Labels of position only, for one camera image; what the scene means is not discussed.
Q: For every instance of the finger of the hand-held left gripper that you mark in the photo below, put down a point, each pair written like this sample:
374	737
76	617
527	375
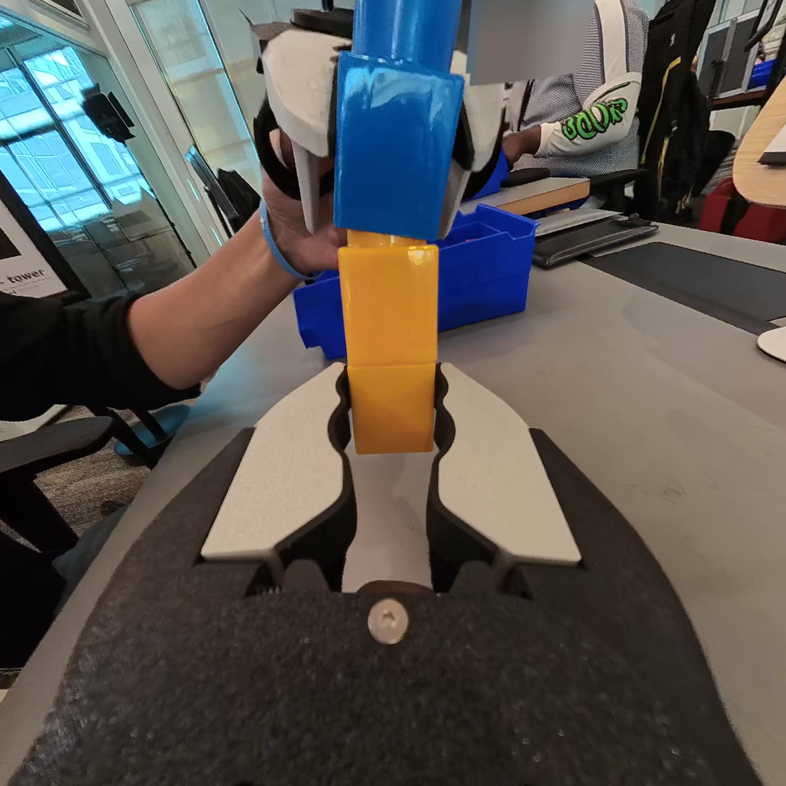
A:
459	193
301	92

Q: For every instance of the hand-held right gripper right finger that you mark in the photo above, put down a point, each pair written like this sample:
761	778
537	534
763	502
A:
497	485

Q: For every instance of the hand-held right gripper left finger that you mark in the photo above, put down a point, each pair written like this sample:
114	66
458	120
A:
282	485

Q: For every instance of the blue mega block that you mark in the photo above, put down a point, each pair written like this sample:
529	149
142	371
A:
393	147

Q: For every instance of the blue plastic bin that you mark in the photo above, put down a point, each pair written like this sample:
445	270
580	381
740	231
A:
494	181
479	288

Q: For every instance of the yellow mega block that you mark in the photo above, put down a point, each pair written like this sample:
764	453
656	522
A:
387	301
390	408

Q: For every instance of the person's left forearm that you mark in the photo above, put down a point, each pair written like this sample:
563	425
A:
184	331

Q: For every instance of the person's left hand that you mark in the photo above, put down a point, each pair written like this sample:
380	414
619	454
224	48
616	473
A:
307	252

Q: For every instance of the white paper sheets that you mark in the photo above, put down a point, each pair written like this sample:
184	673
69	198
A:
571	220

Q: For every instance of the black hanging jacket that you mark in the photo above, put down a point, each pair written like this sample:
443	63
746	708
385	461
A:
239	202

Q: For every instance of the black folder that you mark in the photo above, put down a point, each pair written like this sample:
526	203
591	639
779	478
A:
583	245

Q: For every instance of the black pole round base stand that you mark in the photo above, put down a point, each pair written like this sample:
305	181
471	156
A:
153	423

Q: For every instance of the blue wristband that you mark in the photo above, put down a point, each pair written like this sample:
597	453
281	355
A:
279	255

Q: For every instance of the black mounted box device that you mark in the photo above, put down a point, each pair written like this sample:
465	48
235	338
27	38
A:
110	116

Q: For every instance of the person's leg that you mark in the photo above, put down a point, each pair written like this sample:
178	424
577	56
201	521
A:
86	552

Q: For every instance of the black backpack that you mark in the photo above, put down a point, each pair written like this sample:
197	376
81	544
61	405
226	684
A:
675	123

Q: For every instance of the dark grey desk mat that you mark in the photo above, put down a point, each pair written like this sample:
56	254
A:
694	276

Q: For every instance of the red bag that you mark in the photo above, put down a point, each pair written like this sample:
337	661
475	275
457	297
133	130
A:
724	209

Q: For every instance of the person's torso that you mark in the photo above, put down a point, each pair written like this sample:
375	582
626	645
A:
24	602

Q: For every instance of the instruction sheet on white stand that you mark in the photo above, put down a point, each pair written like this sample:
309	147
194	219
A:
761	178

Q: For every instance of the black framed marker sign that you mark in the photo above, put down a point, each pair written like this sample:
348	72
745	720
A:
27	279

